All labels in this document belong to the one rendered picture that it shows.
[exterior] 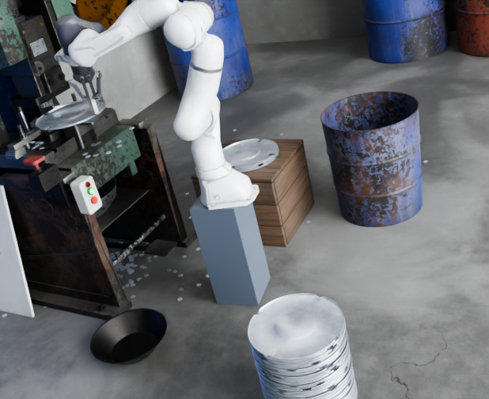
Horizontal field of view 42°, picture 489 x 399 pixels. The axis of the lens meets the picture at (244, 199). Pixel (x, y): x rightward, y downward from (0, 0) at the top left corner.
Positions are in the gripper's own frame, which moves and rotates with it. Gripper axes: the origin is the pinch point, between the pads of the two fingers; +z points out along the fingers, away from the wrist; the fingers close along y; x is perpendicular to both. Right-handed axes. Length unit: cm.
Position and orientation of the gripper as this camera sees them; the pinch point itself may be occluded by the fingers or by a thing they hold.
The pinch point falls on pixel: (94, 104)
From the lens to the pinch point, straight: 258.9
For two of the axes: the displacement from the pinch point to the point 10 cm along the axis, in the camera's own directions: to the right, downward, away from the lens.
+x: -3.6, -6.5, 6.7
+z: 1.0, 6.9, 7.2
